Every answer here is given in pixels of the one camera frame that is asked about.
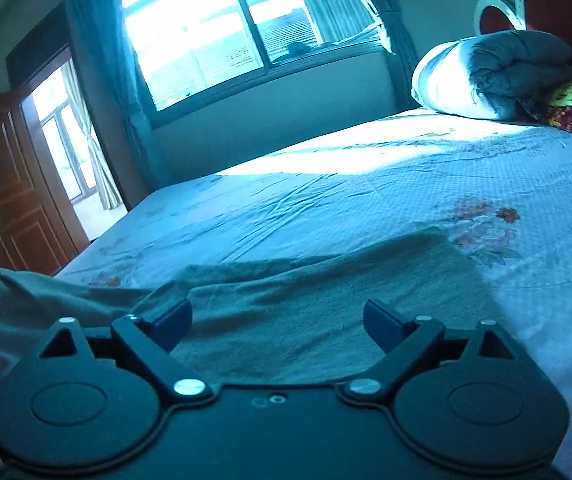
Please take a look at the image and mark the blue left curtain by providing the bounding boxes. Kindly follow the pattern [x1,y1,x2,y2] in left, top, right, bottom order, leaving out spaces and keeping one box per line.
[66,0,172,192]

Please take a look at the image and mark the far room window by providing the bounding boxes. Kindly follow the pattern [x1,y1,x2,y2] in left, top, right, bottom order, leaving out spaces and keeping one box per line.
[30,58,124,212]

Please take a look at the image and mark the grey-green fleece pants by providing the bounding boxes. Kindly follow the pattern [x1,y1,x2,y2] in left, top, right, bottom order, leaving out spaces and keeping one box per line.
[0,229,502,384]

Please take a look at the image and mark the brown wooden door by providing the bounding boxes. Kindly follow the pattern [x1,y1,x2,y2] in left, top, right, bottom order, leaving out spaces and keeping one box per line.
[0,92,88,275]

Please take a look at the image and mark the blue curtain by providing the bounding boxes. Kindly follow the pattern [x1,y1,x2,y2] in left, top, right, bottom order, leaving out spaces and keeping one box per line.
[303,0,418,110]
[66,0,172,192]

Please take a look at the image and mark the blue right curtain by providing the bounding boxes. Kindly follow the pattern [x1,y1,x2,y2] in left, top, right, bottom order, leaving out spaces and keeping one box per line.
[303,0,418,110]

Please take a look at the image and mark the rolled grey white quilt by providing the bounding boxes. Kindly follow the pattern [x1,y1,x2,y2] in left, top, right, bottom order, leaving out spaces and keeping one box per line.
[411,30,572,122]

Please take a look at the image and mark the large sliding glass window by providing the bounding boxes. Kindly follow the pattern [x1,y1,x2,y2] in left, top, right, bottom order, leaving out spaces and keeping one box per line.
[121,0,379,122]

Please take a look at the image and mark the floral blue bed sheet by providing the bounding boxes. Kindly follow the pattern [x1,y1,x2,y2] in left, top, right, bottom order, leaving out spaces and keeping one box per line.
[54,110,572,479]

